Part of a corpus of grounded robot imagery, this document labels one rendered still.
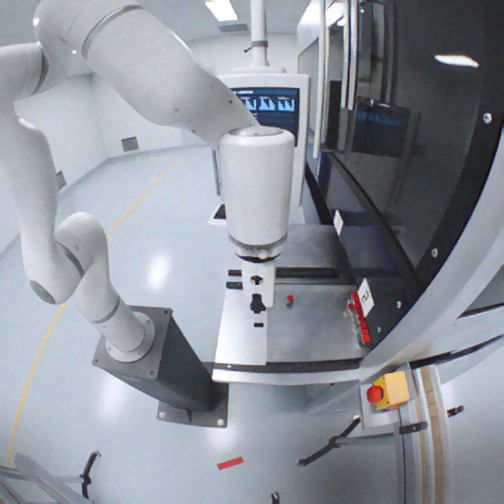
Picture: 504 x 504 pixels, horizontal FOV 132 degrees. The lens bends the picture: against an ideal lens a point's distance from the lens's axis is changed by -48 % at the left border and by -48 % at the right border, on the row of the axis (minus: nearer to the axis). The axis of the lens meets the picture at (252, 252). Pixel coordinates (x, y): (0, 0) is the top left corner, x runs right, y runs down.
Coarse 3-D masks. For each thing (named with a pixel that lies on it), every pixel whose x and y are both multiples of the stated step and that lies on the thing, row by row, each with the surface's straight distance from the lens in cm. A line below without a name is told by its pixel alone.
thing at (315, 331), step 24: (288, 288) 73; (312, 288) 74; (336, 288) 76; (288, 312) 69; (312, 312) 70; (336, 312) 72; (288, 336) 65; (312, 336) 66; (336, 336) 68; (288, 360) 59; (312, 360) 60; (336, 360) 62; (360, 360) 67
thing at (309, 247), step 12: (288, 228) 98; (300, 228) 98; (312, 228) 99; (324, 228) 100; (288, 240) 93; (300, 240) 93; (312, 240) 95; (324, 240) 96; (336, 240) 98; (288, 252) 87; (300, 252) 88; (312, 252) 89; (324, 252) 90; (336, 252) 92; (276, 264) 82; (288, 264) 82; (300, 264) 83; (312, 264) 84; (324, 264) 85; (336, 264) 86; (348, 264) 88
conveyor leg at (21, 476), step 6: (0, 468) 138; (6, 474) 139; (12, 474) 141; (18, 474) 143; (24, 474) 145; (30, 474) 148; (24, 480) 146; (30, 480) 148; (36, 480) 150; (60, 480) 162; (66, 480) 165; (72, 480) 169; (78, 480) 173; (84, 480) 178
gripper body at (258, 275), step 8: (240, 256) 30; (248, 256) 30; (248, 264) 30; (256, 264) 30; (264, 264) 30; (272, 264) 30; (248, 272) 30; (256, 272) 30; (264, 272) 30; (272, 272) 30; (248, 280) 31; (256, 280) 32; (264, 280) 31; (272, 280) 31; (248, 288) 33; (256, 288) 32; (264, 288) 32; (272, 288) 32; (248, 296) 34; (264, 296) 34; (272, 296) 34; (248, 304) 37; (264, 304) 35; (272, 304) 36
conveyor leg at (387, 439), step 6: (390, 432) 86; (336, 438) 138; (342, 438) 128; (348, 438) 120; (354, 438) 112; (360, 438) 106; (366, 438) 100; (372, 438) 95; (378, 438) 90; (384, 438) 86; (390, 438) 82; (336, 444) 135; (342, 444) 126; (348, 444) 118; (354, 444) 111; (360, 444) 105; (366, 444) 100; (372, 444) 95; (378, 444) 91; (384, 444) 87; (390, 444) 84
